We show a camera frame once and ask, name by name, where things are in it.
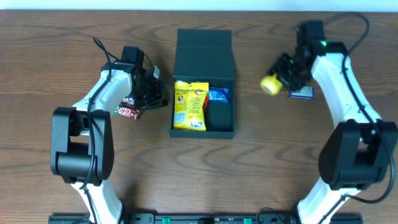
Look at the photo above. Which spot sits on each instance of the red snack bag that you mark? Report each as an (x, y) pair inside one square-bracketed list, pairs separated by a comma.
[(205, 102)]

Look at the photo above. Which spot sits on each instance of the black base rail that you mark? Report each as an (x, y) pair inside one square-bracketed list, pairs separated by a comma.
[(148, 218)]

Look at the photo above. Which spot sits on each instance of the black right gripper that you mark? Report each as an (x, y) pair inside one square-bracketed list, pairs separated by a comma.
[(286, 74)]

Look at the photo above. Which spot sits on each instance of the small blue box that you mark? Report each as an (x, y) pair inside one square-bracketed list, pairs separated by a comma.
[(306, 92)]

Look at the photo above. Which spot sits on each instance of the blue Oreo cookie pack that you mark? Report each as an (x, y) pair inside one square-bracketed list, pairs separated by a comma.
[(219, 94)]

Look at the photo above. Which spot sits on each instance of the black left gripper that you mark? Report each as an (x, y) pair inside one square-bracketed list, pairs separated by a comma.
[(149, 94)]

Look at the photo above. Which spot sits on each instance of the KitKat Milo chocolate bar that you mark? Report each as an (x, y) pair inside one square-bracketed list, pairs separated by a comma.
[(127, 112)]

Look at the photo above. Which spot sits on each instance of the Dairy Milk chocolate bar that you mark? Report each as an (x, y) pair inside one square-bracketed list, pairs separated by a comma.
[(128, 101)]

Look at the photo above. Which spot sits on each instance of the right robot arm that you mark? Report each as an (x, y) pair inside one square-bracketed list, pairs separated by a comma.
[(356, 162)]

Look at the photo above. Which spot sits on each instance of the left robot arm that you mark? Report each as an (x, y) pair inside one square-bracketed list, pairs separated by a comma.
[(82, 150)]

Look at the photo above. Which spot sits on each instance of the dark green box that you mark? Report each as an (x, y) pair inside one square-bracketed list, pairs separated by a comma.
[(207, 56)]

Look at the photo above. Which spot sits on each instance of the yellow cylindrical candy container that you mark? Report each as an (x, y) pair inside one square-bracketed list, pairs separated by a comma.
[(271, 85)]

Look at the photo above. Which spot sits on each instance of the yellow snack bag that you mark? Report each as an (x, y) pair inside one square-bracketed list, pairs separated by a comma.
[(189, 99)]

